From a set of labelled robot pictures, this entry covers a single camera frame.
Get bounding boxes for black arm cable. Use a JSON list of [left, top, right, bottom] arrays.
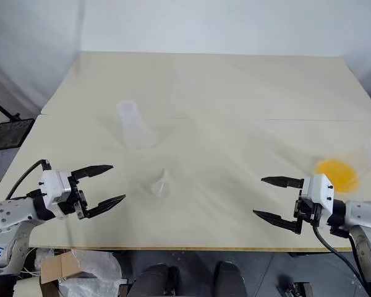
[[5, 159, 52, 200], [311, 224, 371, 297]]

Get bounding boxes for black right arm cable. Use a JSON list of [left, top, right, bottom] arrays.
[[311, 224, 371, 297]]

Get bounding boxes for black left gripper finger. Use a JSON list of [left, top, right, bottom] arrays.
[[85, 194, 127, 220], [70, 164, 114, 181]]

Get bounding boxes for black mesh panel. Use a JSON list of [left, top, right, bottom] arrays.
[[0, 118, 35, 153]]

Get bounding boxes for metal device under table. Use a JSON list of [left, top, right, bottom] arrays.
[[277, 279, 315, 297]]

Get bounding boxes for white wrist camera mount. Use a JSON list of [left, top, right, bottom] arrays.
[[38, 169, 72, 215], [302, 173, 335, 218]]

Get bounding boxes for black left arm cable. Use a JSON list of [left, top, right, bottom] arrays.
[[5, 159, 52, 200]]

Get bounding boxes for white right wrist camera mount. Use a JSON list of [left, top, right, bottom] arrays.
[[302, 173, 335, 218]]

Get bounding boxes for clear container with orange liquid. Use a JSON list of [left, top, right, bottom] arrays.
[[312, 158, 360, 195]]

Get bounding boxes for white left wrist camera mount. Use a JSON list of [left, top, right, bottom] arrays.
[[38, 169, 72, 215]]

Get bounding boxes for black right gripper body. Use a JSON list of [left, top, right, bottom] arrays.
[[293, 192, 323, 231]]

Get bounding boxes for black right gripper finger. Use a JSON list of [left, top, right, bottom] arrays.
[[260, 176, 304, 189], [252, 210, 303, 235]]

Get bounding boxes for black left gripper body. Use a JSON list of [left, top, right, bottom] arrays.
[[60, 175, 90, 221]]

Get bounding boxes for black tripod stand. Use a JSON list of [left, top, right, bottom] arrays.
[[0, 91, 21, 122]]

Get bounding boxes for dark rounded shape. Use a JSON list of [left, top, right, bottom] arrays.
[[214, 260, 247, 297], [131, 262, 181, 297]]

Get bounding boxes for brown cardboard box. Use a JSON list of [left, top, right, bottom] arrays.
[[39, 249, 83, 285]]

